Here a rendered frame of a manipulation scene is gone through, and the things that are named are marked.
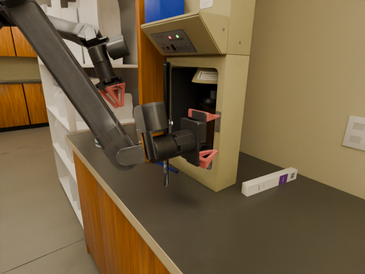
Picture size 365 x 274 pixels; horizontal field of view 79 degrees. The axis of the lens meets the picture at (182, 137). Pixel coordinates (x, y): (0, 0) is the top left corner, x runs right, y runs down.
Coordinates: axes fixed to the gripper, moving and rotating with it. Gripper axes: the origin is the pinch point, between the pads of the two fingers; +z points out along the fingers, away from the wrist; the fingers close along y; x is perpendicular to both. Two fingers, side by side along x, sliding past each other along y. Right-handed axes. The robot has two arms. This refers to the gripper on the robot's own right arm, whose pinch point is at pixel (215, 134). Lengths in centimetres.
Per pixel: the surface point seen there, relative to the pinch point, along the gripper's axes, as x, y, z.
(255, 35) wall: 30, 31, 55
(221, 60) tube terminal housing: 10.0, 18.9, 12.1
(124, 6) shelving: 170, 68, 55
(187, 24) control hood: 14.5, 28.3, 2.2
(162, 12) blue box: 27.7, 33.4, 2.4
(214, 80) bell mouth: 16.4, 12.4, 16.0
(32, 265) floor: 123, -117, -50
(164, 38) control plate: 30.1, 26.1, 4.6
